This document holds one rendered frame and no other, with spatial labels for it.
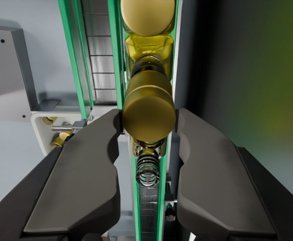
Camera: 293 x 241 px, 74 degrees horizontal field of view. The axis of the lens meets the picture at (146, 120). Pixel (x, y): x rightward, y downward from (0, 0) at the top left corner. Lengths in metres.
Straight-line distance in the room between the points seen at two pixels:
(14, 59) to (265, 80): 0.56
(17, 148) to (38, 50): 0.39
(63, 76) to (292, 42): 0.55
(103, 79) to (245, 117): 0.31
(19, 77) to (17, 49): 0.07
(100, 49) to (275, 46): 0.32
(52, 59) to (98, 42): 0.22
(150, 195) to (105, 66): 0.45
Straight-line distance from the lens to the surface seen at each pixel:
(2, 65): 0.64
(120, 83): 0.36
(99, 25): 0.43
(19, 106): 0.68
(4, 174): 1.01
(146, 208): 0.75
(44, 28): 0.62
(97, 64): 0.45
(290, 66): 0.21
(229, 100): 0.32
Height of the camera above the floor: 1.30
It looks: 58 degrees down
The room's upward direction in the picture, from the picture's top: 178 degrees counter-clockwise
